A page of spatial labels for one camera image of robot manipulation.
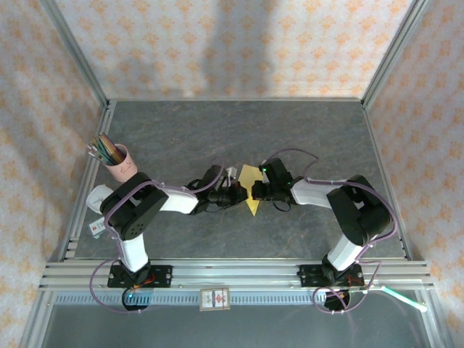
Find yellow paper sheet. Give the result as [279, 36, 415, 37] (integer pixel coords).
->
[237, 163, 265, 218]

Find pink cup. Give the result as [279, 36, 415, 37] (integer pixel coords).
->
[104, 144, 138, 182]

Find small framed label card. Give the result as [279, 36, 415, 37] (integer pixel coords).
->
[199, 287, 231, 311]

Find brown rolled stick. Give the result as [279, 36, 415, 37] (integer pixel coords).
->
[104, 139, 124, 162]

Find pink rolled stick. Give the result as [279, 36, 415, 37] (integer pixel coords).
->
[99, 133, 123, 160]

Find green rolled stick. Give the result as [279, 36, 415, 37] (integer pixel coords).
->
[93, 139, 113, 164]

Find small white red-marked tag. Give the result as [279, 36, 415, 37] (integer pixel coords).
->
[89, 218, 106, 239]

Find wide aluminium mounting rail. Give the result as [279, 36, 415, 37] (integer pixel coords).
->
[38, 259, 434, 291]

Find thin aluminium table rail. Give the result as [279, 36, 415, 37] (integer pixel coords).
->
[108, 96, 363, 103]

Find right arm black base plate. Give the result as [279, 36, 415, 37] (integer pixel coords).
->
[297, 263, 365, 288]

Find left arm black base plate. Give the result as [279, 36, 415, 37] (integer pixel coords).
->
[107, 265, 173, 289]

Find grey slotted cable duct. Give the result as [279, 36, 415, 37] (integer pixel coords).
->
[54, 291, 363, 305]

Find long aluminium side rail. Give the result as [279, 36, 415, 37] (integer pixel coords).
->
[362, 103, 413, 262]
[59, 101, 117, 262]

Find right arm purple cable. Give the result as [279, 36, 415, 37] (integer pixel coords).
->
[266, 148, 399, 315]

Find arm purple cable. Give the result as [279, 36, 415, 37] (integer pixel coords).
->
[266, 148, 399, 315]
[88, 165, 224, 315]

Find black round cable grommet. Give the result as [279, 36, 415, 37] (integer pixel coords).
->
[324, 289, 352, 313]
[122, 288, 150, 312]

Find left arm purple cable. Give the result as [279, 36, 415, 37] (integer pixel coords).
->
[88, 165, 224, 315]

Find aluminium frame post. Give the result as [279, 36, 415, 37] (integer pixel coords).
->
[39, 0, 109, 106]
[362, 0, 431, 108]

